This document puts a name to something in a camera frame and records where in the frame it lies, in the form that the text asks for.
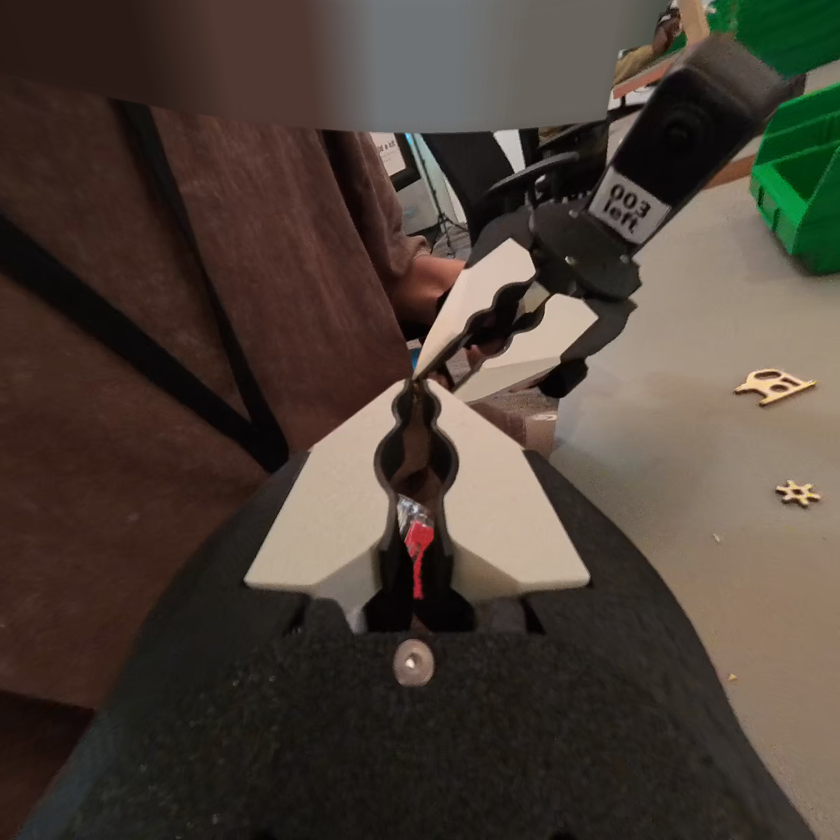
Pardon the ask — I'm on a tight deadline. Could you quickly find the person's left hand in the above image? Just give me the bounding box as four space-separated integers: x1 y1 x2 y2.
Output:
406 255 475 322

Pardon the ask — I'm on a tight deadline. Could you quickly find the green plastic bin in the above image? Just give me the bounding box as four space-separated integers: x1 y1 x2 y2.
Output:
707 0 840 81
749 84 840 277

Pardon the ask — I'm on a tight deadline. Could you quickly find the brown shirt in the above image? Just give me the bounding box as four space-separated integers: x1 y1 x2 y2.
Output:
0 75 421 710

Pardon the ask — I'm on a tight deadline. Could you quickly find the black office chair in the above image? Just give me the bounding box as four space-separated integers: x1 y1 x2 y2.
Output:
423 123 613 263

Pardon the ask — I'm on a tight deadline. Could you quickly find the black tripod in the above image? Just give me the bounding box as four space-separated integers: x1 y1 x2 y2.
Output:
410 134 470 258

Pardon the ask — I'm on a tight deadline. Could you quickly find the white screen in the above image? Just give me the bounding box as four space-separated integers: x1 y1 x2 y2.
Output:
369 131 422 194

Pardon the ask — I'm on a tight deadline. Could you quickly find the clear badge holder red card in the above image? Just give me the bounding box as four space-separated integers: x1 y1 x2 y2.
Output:
395 495 437 601

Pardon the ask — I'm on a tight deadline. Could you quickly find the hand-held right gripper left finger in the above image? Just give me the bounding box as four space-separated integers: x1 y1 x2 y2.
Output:
244 381 416 621

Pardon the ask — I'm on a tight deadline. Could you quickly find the person's left forearm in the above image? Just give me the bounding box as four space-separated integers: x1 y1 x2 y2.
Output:
322 130 435 329

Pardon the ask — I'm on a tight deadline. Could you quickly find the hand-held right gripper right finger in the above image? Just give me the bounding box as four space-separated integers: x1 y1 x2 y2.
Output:
420 382 591 603

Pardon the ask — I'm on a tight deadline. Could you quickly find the wooden animal-shaped piece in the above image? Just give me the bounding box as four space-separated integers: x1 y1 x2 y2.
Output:
733 368 819 407

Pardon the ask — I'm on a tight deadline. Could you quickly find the grey desk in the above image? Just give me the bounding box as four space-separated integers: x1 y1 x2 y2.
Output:
541 62 840 840

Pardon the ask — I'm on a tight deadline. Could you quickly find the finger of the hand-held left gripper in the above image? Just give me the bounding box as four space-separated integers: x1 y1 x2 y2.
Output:
413 239 538 383
455 292 601 403

